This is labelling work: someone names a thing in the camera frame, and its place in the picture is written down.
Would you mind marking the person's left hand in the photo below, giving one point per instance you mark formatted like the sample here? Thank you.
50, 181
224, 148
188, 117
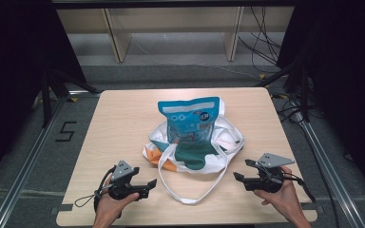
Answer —
109, 205

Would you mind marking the blue snack packet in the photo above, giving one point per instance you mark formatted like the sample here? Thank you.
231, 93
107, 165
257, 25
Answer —
187, 122

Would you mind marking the white cloth tote bag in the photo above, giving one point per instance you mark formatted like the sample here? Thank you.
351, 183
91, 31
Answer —
229, 139

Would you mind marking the black metal stand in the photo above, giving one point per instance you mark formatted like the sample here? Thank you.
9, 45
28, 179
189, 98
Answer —
46, 95
303, 91

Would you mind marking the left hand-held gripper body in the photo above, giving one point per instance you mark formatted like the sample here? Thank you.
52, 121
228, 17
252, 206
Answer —
123, 186

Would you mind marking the light wooden shelf unit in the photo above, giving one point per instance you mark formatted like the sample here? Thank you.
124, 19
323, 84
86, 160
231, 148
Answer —
120, 38

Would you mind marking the aluminium floor rail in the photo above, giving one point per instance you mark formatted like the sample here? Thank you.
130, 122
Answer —
28, 164
329, 164

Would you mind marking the black curtain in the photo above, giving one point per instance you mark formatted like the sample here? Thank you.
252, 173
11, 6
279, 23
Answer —
9, 63
345, 63

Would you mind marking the person's right hand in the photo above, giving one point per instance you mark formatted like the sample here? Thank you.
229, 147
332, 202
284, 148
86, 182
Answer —
285, 199

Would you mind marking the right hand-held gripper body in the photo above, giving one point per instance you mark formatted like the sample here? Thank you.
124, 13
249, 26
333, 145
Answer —
266, 180

